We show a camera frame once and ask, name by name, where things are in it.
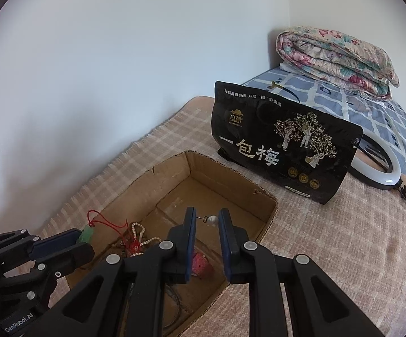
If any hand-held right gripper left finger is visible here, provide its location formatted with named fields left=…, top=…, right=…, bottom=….
left=45, top=206, right=197, bottom=337

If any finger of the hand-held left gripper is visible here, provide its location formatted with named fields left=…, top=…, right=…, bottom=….
left=0, top=229, right=81, bottom=258
left=0, top=244, right=94, bottom=299

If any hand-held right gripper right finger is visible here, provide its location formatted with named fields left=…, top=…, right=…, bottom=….
left=218, top=208, right=386, bottom=337

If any green pendant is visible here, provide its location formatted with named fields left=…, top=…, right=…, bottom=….
left=77, top=210, right=144, bottom=255

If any reddish wide bangle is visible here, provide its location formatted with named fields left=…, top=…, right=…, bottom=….
left=192, top=251, right=215, bottom=277

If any brown bead necklace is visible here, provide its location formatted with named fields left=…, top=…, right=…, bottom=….
left=110, top=232, right=135, bottom=258

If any cardboard box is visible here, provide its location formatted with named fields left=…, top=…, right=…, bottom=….
left=64, top=150, right=279, bottom=337

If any white pearl necklace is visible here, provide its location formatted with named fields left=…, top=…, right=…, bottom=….
left=119, top=222, right=161, bottom=257

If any pink plaid blanket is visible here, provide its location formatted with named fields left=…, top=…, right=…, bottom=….
left=36, top=95, right=406, bottom=337

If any black snack bag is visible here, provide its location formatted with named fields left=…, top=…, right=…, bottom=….
left=211, top=81, right=363, bottom=206

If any blue checked bedsheet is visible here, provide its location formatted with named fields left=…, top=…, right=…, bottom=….
left=242, top=65, right=406, bottom=179

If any folded floral quilt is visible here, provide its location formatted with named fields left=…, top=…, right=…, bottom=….
left=276, top=25, right=400, bottom=101

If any white ring light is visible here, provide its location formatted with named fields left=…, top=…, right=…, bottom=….
left=347, top=134, right=402, bottom=190

